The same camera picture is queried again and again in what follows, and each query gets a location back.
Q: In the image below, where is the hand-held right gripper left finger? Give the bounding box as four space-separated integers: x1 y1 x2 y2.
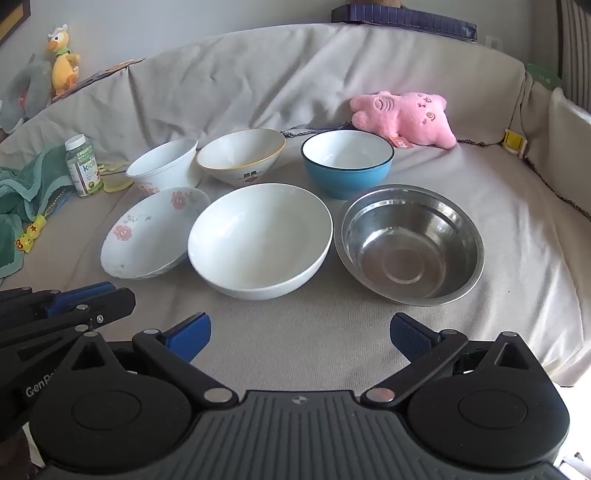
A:
68 313 238 409

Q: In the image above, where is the green towel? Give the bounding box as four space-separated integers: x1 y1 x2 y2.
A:
0 144 77 278

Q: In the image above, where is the clear vitamin bottle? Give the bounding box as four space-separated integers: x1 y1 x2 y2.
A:
64 134 105 199

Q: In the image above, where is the framed wall picture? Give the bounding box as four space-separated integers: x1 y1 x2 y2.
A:
0 0 31 47

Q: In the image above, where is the small yellow toy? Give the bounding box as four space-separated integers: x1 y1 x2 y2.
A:
15 216 48 254

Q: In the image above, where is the large white bowl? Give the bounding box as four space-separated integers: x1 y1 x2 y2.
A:
187 183 334 301

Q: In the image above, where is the yellow plastic clip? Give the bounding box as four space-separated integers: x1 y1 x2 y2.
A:
502 129 527 158

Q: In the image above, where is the pink plush pig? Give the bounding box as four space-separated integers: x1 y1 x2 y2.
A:
348 91 459 150

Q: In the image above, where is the beige pleated curtain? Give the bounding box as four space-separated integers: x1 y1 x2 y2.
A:
556 0 591 107

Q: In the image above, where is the yellow rimmed white bowl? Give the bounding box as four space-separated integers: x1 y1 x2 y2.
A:
197 128 287 186

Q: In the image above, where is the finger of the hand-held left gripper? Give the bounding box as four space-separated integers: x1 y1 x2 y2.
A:
0 282 117 324
0 287 137 356

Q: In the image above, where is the floral white plate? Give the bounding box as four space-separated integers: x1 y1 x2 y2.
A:
100 186 212 280

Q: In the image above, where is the green packet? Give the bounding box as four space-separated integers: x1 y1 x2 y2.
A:
526 63 561 88

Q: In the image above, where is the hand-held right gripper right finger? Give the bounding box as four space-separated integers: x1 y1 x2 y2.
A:
360 313 551 409

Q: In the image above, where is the yellow duck plush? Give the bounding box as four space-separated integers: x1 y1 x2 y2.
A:
46 24 81 97

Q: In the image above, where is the thin colourful book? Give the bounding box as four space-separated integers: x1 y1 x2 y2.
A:
50 58 147 104

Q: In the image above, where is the dark blue book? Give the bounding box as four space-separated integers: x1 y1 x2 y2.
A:
331 4 478 44

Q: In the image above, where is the yellow-green cord loop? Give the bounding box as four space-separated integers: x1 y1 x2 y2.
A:
99 161 134 193

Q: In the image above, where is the blue bowl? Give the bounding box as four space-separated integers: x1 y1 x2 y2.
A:
300 130 396 200

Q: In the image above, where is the grey plush toy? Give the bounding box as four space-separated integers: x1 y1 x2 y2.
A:
0 54 52 134

